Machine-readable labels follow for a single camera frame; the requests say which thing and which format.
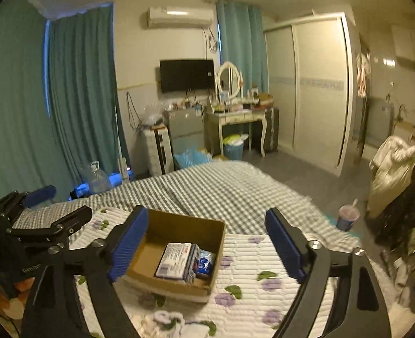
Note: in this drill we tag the dark suitcase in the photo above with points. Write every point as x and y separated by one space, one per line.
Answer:
271 134

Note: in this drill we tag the grey mini fridge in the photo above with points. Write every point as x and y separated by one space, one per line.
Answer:
186 129

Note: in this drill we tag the drink cup with straw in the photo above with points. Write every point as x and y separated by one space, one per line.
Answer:
348 215

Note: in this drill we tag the teal curtain right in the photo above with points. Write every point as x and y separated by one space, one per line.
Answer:
242 41

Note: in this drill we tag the grey checked bed cover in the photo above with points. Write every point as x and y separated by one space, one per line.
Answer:
232 191

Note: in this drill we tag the white socks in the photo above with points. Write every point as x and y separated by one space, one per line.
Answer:
163 324

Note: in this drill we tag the white air conditioner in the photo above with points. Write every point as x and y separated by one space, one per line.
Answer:
173 17

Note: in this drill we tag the brown cardboard box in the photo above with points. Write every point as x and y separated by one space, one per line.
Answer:
164 228

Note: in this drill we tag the white floral quilted mat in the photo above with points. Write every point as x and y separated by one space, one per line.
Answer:
252 292

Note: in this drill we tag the white suitcase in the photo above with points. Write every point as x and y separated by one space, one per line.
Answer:
158 151

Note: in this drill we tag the teal curtain left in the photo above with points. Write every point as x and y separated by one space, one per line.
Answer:
59 110

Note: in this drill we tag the small blue tissue pack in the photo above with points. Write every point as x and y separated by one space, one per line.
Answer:
205 265

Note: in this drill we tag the white jacket on chair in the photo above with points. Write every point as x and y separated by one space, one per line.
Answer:
392 168

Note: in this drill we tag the large tissue pack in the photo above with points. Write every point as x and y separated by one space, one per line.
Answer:
179 262

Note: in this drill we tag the white upper cabinets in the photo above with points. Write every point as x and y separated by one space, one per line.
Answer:
404 43

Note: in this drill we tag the black wall television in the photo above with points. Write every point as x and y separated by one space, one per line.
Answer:
184 75

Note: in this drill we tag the blue plastic bag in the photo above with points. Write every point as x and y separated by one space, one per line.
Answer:
192 157

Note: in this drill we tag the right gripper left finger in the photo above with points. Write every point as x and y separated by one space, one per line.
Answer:
53 308

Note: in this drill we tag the white vanity table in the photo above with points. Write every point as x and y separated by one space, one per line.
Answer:
215 123

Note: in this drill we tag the large water bottle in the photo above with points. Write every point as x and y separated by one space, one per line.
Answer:
97 180

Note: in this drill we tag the white sliding wardrobe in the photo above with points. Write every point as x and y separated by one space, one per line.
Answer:
310 76

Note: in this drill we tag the teal curtain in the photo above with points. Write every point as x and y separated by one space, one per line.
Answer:
59 110
242 41

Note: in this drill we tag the blue waste basket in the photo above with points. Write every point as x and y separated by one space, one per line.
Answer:
234 150

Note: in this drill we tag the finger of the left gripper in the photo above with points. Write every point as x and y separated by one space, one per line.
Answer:
59 230
16 202

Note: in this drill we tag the oval vanity mirror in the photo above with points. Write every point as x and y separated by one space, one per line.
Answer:
229 82

